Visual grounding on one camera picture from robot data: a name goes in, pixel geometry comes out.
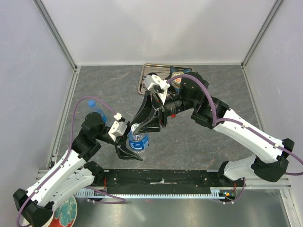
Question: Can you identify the purple cable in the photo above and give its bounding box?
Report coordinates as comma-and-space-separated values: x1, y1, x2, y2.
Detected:
167, 74, 303, 176
16, 96, 120, 227

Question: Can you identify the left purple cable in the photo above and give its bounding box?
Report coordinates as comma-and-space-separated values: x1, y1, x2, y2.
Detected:
16, 96, 120, 227

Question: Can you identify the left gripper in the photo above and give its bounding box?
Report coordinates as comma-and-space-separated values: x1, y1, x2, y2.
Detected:
95, 122, 149, 160

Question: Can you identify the patterned small bowl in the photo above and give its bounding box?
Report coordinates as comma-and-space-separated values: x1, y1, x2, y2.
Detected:
171, 71, 184, 88

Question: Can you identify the blue star-shaped plate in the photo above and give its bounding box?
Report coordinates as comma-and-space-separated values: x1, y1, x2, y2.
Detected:
165, 66, 192, 80

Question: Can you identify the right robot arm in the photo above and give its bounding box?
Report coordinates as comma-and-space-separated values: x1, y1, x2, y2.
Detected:
131, 72, 294, 186

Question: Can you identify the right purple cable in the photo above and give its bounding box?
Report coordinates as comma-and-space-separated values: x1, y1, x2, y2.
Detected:
167, 74, 303, 176

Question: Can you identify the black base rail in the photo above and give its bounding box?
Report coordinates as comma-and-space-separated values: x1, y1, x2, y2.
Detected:
100, 169, 223, 195

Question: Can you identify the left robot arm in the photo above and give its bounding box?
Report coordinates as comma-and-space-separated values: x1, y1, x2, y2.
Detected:
13, 112, 143, 227

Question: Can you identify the labelled clear water bottle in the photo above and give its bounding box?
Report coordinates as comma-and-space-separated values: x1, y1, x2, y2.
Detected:
128, 132, 149, 153

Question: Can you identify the white bowl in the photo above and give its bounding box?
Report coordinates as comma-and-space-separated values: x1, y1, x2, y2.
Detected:
31, 215, 54, 227

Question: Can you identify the blue tinted plastic bottle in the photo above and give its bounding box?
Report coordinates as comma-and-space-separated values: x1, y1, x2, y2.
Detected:
88, 104, 107, 122

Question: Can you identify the metal tray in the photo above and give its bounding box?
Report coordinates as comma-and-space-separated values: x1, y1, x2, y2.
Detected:
137, 63, 196, 95

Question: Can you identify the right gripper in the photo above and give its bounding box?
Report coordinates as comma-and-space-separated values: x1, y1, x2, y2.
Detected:
130, 90, 197, 136

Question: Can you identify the white bottle cap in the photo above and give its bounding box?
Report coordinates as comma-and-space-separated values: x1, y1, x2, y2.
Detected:
131, 123, 140, 133

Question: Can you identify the blue bottle cap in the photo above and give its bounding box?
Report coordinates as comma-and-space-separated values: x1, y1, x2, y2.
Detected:
88, 100, 96, 108

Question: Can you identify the red floral plate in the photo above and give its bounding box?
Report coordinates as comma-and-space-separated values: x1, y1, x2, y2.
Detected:
49, 196, 78, 227

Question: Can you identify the white cable duct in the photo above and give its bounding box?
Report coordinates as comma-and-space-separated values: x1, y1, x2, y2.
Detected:
74, 188, 237, 200

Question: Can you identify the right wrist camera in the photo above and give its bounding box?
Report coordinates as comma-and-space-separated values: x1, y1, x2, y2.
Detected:
143, 73, 170, 104

